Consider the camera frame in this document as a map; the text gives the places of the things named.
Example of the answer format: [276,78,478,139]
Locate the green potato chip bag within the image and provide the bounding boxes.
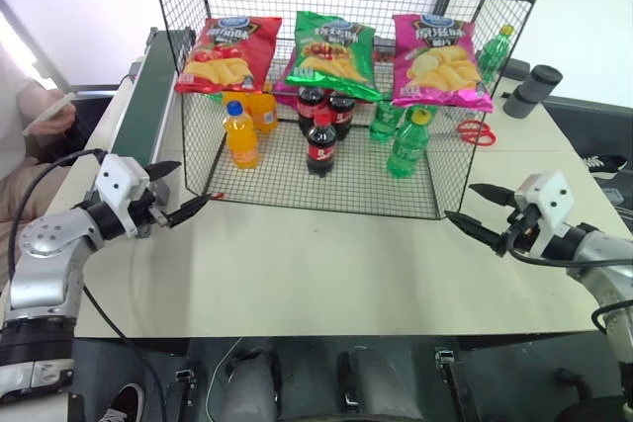
[283,10,385,102]

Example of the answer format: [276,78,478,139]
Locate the white phone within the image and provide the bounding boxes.
[21,91,77,136]

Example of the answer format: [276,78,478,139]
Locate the black wire mesh rack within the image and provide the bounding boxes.
[147,0,555,222]

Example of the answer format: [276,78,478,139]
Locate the person in white shirt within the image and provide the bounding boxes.
[0,0,80,290]

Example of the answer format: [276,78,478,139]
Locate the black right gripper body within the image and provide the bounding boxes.
[496,205,543,258]

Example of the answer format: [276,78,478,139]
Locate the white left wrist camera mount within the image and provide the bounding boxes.
[93,154,150,239]

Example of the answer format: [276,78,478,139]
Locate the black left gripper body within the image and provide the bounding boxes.
[131,183,172,240]

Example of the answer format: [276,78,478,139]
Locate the red potato chip bag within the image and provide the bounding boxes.
[174,16,284,95]

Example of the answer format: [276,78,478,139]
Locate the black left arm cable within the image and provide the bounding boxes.
[6,147,167,422]

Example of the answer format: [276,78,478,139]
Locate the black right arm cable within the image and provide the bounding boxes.
[507,242,633,334]

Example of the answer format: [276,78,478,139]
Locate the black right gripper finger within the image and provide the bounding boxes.
[444,210,503,251]
[468,183,517,208]

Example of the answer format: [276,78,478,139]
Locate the cola bottle red label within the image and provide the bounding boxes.
[327,92,358,142]
[296,86,328,137]
[304,112,339,179]

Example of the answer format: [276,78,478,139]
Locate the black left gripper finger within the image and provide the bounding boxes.
[164,192,216,230]
[146,160,184,183]

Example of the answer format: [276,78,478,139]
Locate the black shoe white laces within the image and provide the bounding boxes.
[580,153,630,176]

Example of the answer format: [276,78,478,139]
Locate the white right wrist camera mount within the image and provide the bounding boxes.
[513,170,578,260]

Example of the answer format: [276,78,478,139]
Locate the green conveyor belt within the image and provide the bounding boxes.
[108,26,195,167]

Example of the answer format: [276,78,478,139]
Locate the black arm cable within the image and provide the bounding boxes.
[6,147,167,422]
[507,242,633,334]

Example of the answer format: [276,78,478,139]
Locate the magenta potato chip bag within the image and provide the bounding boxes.
[272,58,304,108]
[390,12,496,114]

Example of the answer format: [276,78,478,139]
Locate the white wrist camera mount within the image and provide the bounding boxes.
[513,170,578,260]
[93,154,150,239]

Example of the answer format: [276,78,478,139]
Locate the person's hand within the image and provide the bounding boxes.
[30,102,79,140]

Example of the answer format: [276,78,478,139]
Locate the grey cylinder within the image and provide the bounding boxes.
[501,64,565,120]

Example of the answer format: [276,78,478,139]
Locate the green soda bottle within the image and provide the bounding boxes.
[385,106,437,181]
[369,100,406,144]
[476,24,516,85]

